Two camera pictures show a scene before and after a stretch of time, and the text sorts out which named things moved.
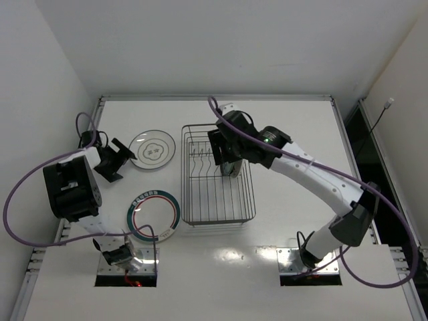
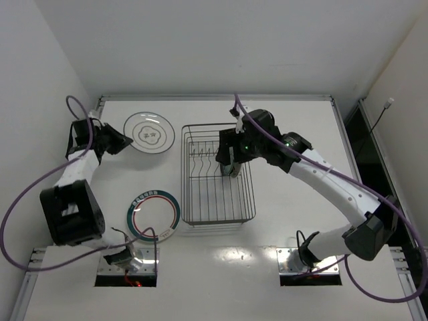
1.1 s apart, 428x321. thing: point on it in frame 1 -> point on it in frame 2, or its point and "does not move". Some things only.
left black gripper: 114,161 -> 112,139
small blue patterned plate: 226,168 does not move
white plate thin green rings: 154,150 -> 150,132
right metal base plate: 290,261 does not move
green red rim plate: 236,168 does not move
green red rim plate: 157,209 does not move
